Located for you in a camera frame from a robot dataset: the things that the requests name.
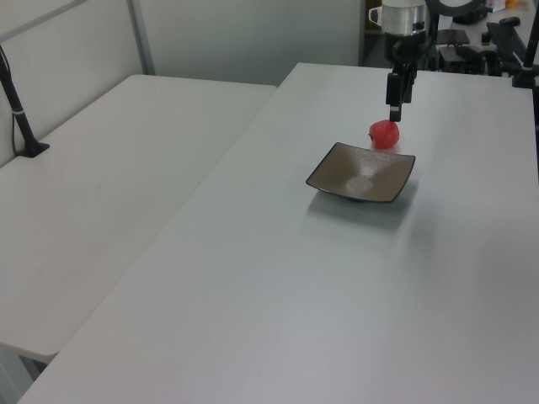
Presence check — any red apple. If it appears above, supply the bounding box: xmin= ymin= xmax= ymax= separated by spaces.
xmin=368 ymin=119 xmax=402 ymax=151

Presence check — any square brown ceramic plate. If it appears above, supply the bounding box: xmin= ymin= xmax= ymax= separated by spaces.
xmin=305 ymin=141 xmax=417 ymax=205

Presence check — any black keyboard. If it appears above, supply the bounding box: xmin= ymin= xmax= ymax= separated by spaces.
xmin=485 ymin=20 xmax=526 ymax=78

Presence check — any plain black pole stand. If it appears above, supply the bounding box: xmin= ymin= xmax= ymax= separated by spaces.
xmin=510 ymin=24 xmax=539 ymax=90

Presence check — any grey metal partition post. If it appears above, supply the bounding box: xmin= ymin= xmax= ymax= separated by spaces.
xmin=127 ymin=0 xmax=157 ymax=77

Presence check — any black desk equipment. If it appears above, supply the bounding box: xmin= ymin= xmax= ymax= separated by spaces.
xmin=437 ymin=44 xmax=502 ymax=77

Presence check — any black ring lamp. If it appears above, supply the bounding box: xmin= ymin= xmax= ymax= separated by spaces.
xmin=432 ymin=0 xmax=490 ymax=21

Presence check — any black pole stand white band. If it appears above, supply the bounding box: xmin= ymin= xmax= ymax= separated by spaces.
xmin=0 ymin=43 xmax=51 ymax=159

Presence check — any flat black box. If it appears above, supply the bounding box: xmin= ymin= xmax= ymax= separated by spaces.
xmin=437 ymin=29 xmax=471 ymax=45

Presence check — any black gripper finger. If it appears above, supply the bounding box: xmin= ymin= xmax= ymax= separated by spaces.
xmin=401 ymin=62 xmax=417 ymax=104
xmin=385 ymin=62 xmax=403 ymax=124

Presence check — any hanging black cable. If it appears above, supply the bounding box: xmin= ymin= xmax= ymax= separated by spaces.
xmin=423 ymin=0 xmax=440 ymax=72

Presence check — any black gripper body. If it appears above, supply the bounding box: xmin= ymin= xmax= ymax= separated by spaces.
xmin=383 ymin=32 xmax=427 ymax=65

